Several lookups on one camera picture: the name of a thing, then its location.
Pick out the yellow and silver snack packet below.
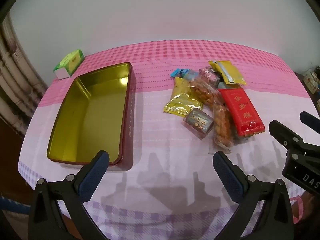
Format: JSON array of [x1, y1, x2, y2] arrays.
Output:
[[209, 60, 247, 85]]

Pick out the pink checked tablecloth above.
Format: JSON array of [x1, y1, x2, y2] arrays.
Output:
[[17, 39, 320, 240]]

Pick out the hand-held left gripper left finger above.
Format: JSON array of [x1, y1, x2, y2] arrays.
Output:
[[28, 151, 110, 240]]

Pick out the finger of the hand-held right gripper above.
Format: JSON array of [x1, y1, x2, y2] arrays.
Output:
[[299, 111, 320, 130], [269, 120, 304, 153]]

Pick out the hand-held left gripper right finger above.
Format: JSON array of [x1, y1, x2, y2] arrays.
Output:
[[213, 151, 294, 240]]

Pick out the blue candy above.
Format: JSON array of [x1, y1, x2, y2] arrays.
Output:
[[170, 69, 200, 81]]

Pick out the pink patterned snack packet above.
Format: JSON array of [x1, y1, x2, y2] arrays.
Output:
[[199, 66, 221, 88]]

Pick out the red snack packet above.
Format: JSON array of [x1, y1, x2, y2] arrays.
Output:
[[218, 88, 265, 138]]

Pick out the beige moulded frame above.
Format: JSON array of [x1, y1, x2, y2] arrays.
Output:
[[0, 12, 48, 130]]

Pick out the dark clear-wrapped small cake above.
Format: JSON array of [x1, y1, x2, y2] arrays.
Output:
[[183, 109, 214, 139]]

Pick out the maroon tin box gold inside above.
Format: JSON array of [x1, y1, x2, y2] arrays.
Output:
[[47, 62, 137, 167]]

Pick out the dark blue snack packet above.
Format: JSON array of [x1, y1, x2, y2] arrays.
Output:
[[216, 81, 241, 90]]

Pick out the printed cartons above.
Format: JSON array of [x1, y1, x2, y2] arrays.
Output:
[[301, 66, 320, 96]]

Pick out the pink ribbon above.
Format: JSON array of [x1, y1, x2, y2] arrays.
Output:
[[289, 196, 304, 224]]

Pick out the yellow floral snack packet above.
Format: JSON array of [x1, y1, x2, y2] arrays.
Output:
[[164, 76, 203, 115]]

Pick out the blue bar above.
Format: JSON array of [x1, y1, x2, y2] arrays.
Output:
[[0, 197, 28, 214]]

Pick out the green tissue pack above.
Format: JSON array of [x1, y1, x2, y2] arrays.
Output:
[[53, 49, 85, 80]]

